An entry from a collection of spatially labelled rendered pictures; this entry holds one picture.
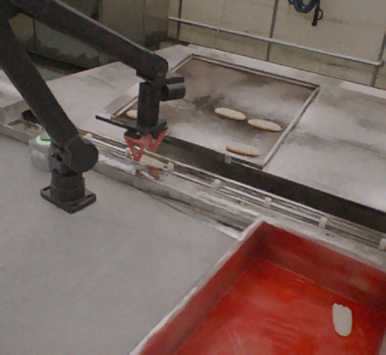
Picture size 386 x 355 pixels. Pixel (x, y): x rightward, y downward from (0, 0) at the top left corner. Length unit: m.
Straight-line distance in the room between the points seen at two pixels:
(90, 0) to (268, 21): 1.91
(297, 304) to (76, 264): 0.45
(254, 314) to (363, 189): 0.48
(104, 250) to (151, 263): 0.11
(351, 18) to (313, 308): 4.01
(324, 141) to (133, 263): 0.67
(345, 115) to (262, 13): 3.59
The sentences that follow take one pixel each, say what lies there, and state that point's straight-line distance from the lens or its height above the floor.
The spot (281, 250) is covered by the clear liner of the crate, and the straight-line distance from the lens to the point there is 1.01.
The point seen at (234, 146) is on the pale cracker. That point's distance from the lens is 1.30.
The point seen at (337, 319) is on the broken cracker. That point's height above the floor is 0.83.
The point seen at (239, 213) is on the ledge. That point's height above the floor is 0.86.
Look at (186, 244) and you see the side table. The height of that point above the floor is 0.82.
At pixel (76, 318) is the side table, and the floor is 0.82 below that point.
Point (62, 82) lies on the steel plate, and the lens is 1.93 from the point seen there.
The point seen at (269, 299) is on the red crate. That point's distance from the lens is 0.96.
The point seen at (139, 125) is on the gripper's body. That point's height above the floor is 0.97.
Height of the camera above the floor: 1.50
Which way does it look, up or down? 29 degrees down
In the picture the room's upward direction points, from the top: 6 degrees clockwise
